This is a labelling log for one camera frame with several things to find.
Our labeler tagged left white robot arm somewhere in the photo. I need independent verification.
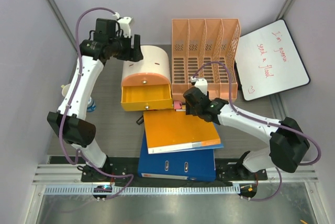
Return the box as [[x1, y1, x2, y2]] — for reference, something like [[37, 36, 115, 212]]
[[47, 35, 143, 182]]

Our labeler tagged orange folder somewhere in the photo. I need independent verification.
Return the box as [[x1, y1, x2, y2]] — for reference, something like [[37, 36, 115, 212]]
[[143, 110, 224, 154]]

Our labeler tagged perforated cable tray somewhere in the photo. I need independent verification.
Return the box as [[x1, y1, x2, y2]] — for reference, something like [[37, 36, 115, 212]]
[[44, 184, 240, 196]]

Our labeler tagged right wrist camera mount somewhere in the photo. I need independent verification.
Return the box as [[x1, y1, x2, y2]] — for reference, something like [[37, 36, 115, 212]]
[[190, 77, 208, 95]]

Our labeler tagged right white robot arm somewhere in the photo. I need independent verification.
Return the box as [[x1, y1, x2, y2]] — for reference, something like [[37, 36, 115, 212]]
[[183, 87, 310, 180]]

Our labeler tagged blue ring binder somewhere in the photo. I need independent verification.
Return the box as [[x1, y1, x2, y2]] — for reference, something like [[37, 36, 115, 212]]
[[138, 110, 223, 182]]

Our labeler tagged white dry-erase board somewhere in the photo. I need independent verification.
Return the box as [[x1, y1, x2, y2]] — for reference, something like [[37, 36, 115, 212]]
[[235, 19, 310, 101]]

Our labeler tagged white arched drawer cabinet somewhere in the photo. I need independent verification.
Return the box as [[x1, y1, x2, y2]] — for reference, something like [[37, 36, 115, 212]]
[[121, 45, 171, 98]]

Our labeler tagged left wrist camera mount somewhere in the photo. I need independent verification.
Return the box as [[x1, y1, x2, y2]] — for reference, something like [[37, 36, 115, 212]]
[[113, 13, 133, 38]]

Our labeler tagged orange desk file organizer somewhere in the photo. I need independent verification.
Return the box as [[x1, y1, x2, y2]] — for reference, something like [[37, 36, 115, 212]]
[[171, 19, 241, 102]]

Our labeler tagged yellow cabinet drawer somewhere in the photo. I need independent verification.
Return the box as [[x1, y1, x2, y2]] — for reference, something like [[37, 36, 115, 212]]
[[121, 84, 173, 111]]

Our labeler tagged black binder clip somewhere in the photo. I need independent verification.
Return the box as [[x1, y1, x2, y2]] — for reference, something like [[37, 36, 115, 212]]
[[136, 117, 144, 125]]

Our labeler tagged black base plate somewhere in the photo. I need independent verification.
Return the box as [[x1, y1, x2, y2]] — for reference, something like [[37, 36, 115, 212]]
[[80, 162, 268, 183]]

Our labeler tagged small blue-label bottle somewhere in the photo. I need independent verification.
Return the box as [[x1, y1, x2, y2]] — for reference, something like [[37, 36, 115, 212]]
[[87, 97, 96, 113]]

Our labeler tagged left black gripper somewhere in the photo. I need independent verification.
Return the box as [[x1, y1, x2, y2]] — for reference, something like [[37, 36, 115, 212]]
[[109, 32, 144, 62]]

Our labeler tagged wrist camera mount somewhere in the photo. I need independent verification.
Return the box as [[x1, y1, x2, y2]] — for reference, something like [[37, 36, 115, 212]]
[[113, 13, 133, 38], [190, 77, 208, 95]]

